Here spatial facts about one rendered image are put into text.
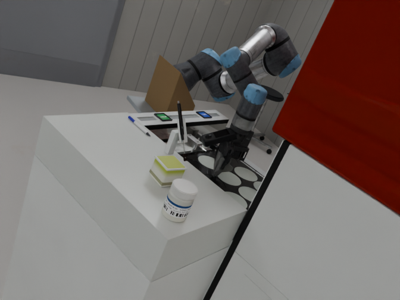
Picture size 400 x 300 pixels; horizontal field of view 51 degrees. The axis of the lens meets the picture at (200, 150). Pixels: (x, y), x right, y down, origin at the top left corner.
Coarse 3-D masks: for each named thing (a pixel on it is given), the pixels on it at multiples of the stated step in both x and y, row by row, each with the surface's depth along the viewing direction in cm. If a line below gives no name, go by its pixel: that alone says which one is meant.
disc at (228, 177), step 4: (224, 172) 161; (228, 172) 162; (220, 176) 156; (224, 176) 158; (228, 176) 159; (232, 176) 160; (236, 176) 161; (224, 180) 155; (228, 180) 156; (232, 180) 157; (236, 180) 158; (232, 184) 154; (236, 184) 156
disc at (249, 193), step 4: (240, 188) 154; (244, 188) 155; (248, 188) 156; (240, 192) 151; (244, 192) 152; (248, 192) 153; (252, 192) 155; (256, 192) 156; (244, 196) 150; (248, 196) 151; (252, 196) 152; (248, 200) 148
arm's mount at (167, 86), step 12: (156, 72) 211; (168, 72) 202; (156, 84) 210; (168, 84) 201; (180, 84) 197; (156, 96) 210; (168, 96) 201; (180, 96) 202; (156, 108) 210; (168, 108) 202; (192, 108) 210
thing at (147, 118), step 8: (152, 112) 170; (160, 112) 173; (168, 112) 177; (176, 112) 180; (184, 112) 183; (192, 112) 187; (208, 112) 195; (216, 112) 199; (144, 120) 162; (152, 120) 164; (160, 120) 166; (176, 120) 172; (192, 120) 179; (200, 120) 182; (208, 120) 186
